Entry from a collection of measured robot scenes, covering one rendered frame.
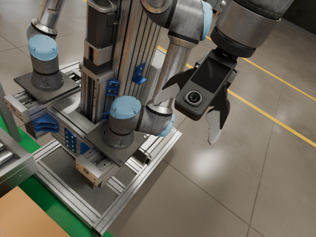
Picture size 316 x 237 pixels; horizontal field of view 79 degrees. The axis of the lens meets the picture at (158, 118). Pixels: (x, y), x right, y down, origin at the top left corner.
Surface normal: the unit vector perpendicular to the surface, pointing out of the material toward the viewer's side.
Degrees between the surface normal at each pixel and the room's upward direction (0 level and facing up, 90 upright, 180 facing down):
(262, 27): 90
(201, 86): 27
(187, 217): 0
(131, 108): 8
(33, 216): 0
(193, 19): 69
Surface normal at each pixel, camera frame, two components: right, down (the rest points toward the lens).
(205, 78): -0.01, -0.37
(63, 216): 0.29, -0.65
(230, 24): -0.76, 0.29
